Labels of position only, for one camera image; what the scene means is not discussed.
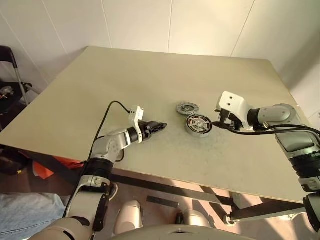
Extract silver motor housing copper windings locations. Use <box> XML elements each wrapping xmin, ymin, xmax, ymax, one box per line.
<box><xmin>184</xmin><ymin>117</ymin><xmax>214</xmax><ymax>138</ymax></box>

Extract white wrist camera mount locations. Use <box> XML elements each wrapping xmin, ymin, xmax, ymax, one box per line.
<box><xmin>215</xmin><ymin>91</ymin><xmax>253</xmax><ymax>131</ymax></box>
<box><xmin>127</xmin><ymin>105</ymin><xmax>145</xmax><ymax>144</ymax></box>

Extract beige robot leg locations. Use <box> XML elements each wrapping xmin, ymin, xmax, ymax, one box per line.
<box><xmin>174</xmin><ymin>209</ymin><xmax>213</xmax><ymax>229</ymax></box>
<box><xmin>113</xmin><ymin>199</ymin><xmax>144</xmax><ymax>236</ymax></box>

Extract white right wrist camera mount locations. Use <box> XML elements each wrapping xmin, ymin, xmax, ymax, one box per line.
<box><xmin>215</xmin><ymin>91</ymin><xmax>253</xmax><ymax>131</ymax></box>

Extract black metal table frame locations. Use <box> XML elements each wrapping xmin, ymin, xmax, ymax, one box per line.
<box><xmin>0</xmin><ymin>144</ymin><xmax>308</xmax><ymax>225</ymax></box>

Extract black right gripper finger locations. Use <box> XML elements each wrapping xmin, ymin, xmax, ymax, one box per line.
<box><xmin>211</xmin><ymin>120</ymin><xmax>228</xmax><ymax>130</ymax></box>

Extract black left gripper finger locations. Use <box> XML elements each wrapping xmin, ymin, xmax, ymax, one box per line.
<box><xmin>150</xmin><ymin>126</ymin><xmax>166</xmax><ymax>138</ymax></box>
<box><xmin>147</xmin><ymin>120</ymin><xmax>169</xmax><ymax>130</ymax></box>

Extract beige right robot leg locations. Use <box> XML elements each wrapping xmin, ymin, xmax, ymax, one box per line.
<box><xmin>174</xmin><ymin>209</ymin><xmax>213</xmax><ymax>229</ymax></box>

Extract silver robot torso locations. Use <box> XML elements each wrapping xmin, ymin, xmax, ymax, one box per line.
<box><xmin>109</xmin><ymin>223</ymin><xmax>226</xmax><ymax>240</ymax></box>

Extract black cart with metal frame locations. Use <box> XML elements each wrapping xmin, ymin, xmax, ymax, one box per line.
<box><xmin>0</xmin><ymin>45</ymin><xmax>41</xmax><ymax>116</ymax></box>

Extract grey ribbed pulley disc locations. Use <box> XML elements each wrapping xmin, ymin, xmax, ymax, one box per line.
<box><xmin>175</xmin><ymin>100</ymin><xmax>197</xmax><ymax>116</ymax></box>

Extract dark sneaker with white sole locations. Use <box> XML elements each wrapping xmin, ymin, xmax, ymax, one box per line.
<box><xmin>108</xmin><ymin>183</ymin><xmax>119</xmax><ymax>201</ymax></box>

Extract black rotor with white spokes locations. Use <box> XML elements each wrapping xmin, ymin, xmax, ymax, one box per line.
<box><xmin>186</xmin><ymin>114</ymin><xmax>213</xmax><ymax>132</ymax></box>

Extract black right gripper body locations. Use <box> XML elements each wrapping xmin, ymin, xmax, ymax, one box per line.
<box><xmin>218</xmin><ymin>109</ymin><xmax>244</xmax><ymax>132</ymax></box>

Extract beige left robot leg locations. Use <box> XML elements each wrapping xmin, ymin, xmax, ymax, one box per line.
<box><xmin>113</xmin><ymin>199</ymin><xmax>144</xmax><ymax>236</ymax></box>

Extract black strip on floor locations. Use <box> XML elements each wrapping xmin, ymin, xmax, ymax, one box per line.
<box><xmin>146</xmin><ymin>195</ymin><xmax>180</xmax><ymax>208</ymax></box>

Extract person's blue jeans leg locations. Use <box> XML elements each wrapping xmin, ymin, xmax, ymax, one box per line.
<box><xmin>0</xmin><ymin>192</ymin><xmax>67</xmax><ymax>237</ymax></box>

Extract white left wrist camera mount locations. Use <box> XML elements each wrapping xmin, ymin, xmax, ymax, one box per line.
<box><xmin>127</xmin><ymin>105</ymin><xmax>145</xmax><ymax>144</ymax></box>

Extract orange cloth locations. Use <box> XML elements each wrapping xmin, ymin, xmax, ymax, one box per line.
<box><xmin>32</xmin><ymin>159</ymin><xmax>86</xmax><ymax>181</ymax></box>

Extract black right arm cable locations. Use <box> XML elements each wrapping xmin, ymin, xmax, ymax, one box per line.
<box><xmin>224</xmin><ymin>123</ymin><xmax>320</xmax><ymax>142</ymax></box>

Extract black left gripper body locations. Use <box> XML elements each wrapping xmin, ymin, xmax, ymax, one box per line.
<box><xmin>138</xmin><ymin>120</ymin><xmax>153</xmax><ymax>142</ymax></box>

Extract table caster wheel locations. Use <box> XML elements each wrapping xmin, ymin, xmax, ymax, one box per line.
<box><xmin>224</xmin><ymin>214</ymin><xmax>241</xmax><ymax>225</ymax></box>

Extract black bag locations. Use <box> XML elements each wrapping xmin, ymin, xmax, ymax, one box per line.
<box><xmin>0</xmin><ymin>144</ymin><xmax>30</xmax><ymax>176</ymax></box>

